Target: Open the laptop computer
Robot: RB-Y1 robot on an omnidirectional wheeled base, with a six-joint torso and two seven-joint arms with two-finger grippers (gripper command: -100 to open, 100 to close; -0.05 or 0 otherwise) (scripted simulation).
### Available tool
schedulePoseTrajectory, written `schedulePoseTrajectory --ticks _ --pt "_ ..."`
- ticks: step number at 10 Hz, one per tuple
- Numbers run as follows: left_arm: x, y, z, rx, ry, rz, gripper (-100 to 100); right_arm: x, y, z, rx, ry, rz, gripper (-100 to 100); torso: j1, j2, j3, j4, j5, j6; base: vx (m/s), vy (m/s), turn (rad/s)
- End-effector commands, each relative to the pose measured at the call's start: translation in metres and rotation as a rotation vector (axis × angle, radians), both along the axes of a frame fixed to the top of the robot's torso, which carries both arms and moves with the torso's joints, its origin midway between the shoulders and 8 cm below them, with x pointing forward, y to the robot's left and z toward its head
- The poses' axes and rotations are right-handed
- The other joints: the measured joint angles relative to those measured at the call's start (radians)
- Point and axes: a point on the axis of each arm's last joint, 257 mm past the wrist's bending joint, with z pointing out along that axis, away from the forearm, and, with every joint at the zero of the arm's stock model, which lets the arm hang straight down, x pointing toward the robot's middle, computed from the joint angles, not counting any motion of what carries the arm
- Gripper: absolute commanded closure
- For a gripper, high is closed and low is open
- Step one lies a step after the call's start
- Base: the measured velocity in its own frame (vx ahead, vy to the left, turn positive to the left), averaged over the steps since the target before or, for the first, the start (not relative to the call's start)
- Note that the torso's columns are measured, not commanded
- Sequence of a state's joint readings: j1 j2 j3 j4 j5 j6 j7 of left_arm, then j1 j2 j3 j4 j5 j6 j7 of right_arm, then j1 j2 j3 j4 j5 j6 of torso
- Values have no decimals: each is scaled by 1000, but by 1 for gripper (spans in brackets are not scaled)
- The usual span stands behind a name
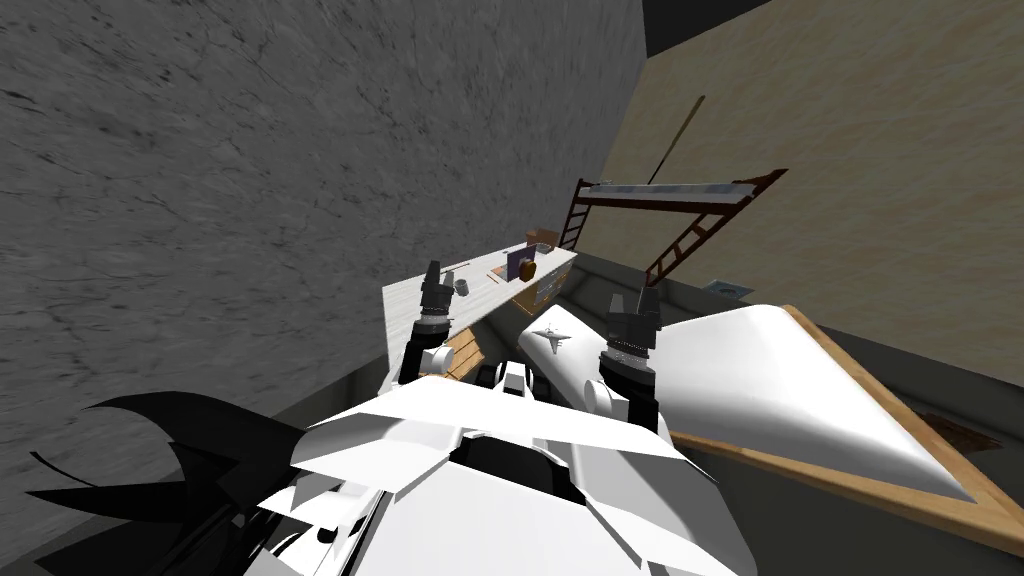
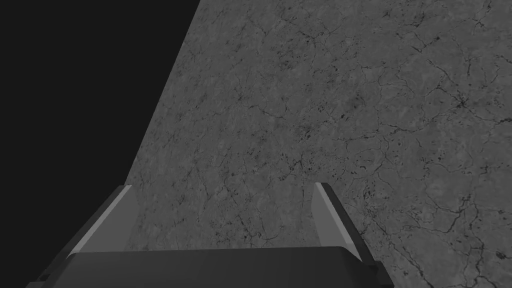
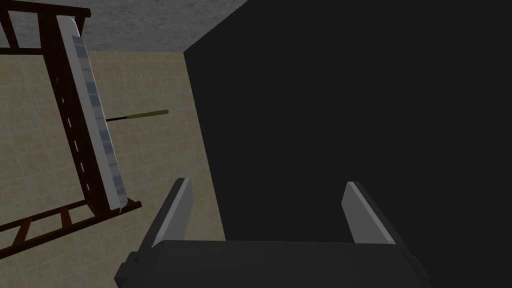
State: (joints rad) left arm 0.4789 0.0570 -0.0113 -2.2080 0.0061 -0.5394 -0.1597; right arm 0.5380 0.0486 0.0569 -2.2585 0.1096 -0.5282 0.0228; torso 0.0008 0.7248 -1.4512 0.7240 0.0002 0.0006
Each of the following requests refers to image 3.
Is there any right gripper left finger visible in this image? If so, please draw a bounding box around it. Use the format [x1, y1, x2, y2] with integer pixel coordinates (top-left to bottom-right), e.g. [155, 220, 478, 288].
[140, 177, 194, 253]

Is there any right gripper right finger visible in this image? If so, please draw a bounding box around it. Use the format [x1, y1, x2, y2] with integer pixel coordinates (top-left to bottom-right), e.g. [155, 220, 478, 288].
[341, 181, 406, 246]

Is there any dark wooden bed with mattress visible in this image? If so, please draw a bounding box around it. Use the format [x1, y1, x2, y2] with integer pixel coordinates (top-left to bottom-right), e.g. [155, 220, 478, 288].
[0, 0, 143, 260]

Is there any brown and black baseball bat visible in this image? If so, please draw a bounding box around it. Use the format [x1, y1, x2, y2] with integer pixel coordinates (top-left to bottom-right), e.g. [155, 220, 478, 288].
[104, 109, 170, 122]

